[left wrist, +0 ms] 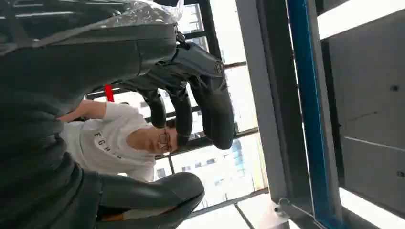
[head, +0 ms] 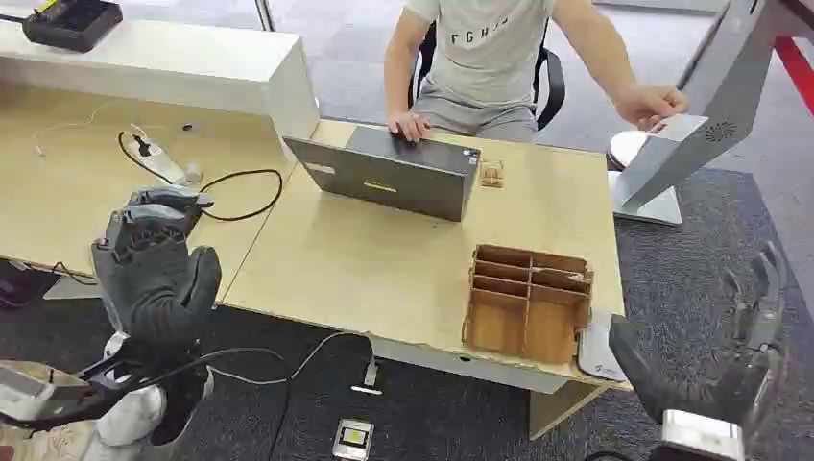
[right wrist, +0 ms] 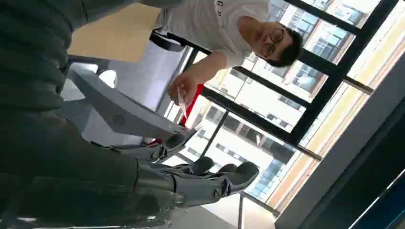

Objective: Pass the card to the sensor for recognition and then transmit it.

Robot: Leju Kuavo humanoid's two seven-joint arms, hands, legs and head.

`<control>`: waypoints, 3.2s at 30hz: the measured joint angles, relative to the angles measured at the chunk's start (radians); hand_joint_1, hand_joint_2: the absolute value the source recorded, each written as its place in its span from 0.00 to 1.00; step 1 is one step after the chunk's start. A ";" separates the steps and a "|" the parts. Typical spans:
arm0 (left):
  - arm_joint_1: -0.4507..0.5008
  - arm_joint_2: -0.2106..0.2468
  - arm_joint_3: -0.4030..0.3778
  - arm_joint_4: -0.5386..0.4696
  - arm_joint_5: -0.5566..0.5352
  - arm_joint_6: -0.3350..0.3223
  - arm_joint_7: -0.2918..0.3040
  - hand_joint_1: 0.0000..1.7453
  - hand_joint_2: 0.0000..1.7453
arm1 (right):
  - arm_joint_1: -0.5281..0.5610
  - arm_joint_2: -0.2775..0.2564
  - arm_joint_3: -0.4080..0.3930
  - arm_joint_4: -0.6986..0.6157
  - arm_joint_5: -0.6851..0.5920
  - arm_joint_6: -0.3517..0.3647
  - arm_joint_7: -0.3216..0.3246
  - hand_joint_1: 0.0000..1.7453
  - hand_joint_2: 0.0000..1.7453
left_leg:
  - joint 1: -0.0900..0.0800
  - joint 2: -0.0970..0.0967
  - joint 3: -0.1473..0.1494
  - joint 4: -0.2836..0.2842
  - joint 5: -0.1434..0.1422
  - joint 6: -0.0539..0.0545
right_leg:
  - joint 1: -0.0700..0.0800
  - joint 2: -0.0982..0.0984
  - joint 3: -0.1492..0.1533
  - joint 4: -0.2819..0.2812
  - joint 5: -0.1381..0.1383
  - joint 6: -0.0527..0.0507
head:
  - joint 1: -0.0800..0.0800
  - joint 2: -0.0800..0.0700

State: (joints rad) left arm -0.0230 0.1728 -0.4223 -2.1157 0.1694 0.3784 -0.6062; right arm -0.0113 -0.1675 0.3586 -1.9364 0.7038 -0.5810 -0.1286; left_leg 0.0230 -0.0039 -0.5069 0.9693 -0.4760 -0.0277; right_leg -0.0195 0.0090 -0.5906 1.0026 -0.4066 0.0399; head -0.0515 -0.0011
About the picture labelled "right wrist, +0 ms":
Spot red object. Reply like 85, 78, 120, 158
179, 83, 205, 126

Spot person's hand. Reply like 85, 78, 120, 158
167, 72, 199, 106

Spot black window frame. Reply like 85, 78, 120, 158
164, 0, 400, 149

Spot person's glasses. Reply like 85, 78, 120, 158
260, 28, 286, 59

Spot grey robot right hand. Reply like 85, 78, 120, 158
0, 109, 260, 229

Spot blue panel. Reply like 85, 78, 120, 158
348, 169, 405, 229

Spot person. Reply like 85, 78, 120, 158
139, 0, 304, 106

